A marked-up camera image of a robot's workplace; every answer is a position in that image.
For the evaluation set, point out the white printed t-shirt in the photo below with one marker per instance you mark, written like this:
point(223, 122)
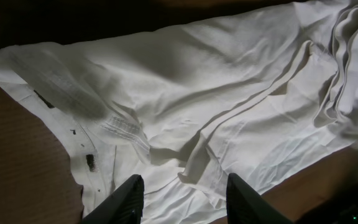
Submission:
point(263, 94)

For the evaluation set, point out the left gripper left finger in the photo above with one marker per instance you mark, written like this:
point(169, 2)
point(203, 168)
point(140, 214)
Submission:
point(123, 206)

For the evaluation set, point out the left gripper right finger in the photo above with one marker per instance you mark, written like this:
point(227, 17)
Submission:
point(245, 206)

